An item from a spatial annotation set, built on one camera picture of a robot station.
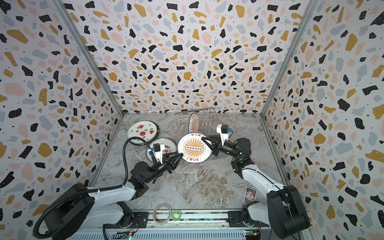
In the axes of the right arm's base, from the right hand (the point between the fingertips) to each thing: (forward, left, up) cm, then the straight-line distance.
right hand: (201, 137), depth 70 cm
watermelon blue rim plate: (+25, +39, -27) cm, 54 cm away
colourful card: (-17, -27, -29) cm, 43 cm away
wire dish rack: (+30, -4, -24) cm, 38 cm away
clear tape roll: (-29, +23, -29) cm, 47 cm away
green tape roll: (-27, +13, -30) cm, 43 cm away
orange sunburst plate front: (-3, +3, -6) cm, 8 cm away
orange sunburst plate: (+29, +7, -23) cm, 37 cm away
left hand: (-5, +10, -6) cm, 12 cm away
